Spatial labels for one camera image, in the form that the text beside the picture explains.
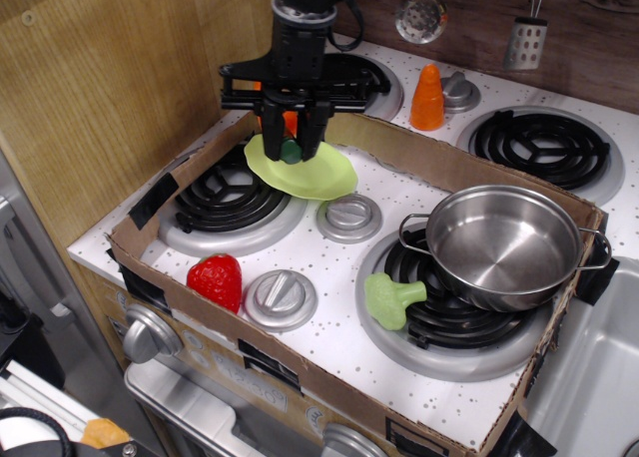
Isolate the orange plastic cone toy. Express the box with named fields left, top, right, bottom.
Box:
left=409, top=64, right=444, bottom=131

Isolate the hanging silver slotted spoon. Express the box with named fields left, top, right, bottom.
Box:
left=394, top=0, right=448, bottom=45

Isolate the light green toy broccoli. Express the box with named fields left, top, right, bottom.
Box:
left=364, top=272, right=427, bottom=331

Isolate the back right black burner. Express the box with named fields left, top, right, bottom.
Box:
left=456, top=106, right=625, bottom=205

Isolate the orange toy carrot green stem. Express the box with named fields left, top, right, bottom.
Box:
left=253, top=82, right=302, bottom=164

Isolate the red toy strawberry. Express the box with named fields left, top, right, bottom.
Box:
left=187, top=253, right=243, bottom=313

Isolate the back left black burner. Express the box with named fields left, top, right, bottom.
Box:
left=324, top=53, right=404, bottom=122

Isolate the stainless steel pot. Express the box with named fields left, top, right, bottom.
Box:
left=423, top=185, right=588, bottom=312

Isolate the black burner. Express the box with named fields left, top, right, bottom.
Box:
left=159, top=143, right=308, bottom=257
left=324, top=53, right=404, bottom=122
left=456, top=106, right=625, bottom=205
left=355, top=233, right=553, bottom=382

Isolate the hanging silver spatula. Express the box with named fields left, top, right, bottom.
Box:
left=502, top=0, right=548, bottom=72

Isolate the front left black burner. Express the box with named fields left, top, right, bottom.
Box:
left=159, top=143, right=308, bottom=257

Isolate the silver oven door handle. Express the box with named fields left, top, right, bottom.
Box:
left=125, top=360, right=320, bottom=456

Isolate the silver oven knob right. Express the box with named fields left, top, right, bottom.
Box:
left=320, top=423, right=387, bottom=457

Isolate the front right black burner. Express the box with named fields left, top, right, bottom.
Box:
left=355, top=233, right=553, bottom=382

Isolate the silver oven knob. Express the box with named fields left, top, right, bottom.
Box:
left=320, top=423, right=387, bottom=457
left=123, top=304, right=184, bottom=364

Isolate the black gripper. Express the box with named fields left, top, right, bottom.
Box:
left=220, top=25, right=372, bottom=162

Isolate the silver oven knob left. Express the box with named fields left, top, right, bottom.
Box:
left=123, top=304, right=184, bottom=364

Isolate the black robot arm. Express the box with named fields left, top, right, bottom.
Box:
left=219, top=0, right=371, bottom=164

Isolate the brown cardboard fence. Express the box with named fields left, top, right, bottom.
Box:
left=109, top=112, right=607, bottom=456

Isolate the light green plastic plate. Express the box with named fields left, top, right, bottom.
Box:
left=244, top=134, right=358, bottom=201

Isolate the black cable bottom left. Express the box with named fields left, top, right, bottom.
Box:
left=0, top=406, right=76, bottom=457

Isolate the grey sink basin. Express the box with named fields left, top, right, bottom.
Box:
left=525, top=257, right=638, bottom=456

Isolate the silver stove knob back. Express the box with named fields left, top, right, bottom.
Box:
left=440, top=72, right=481, bottom=114

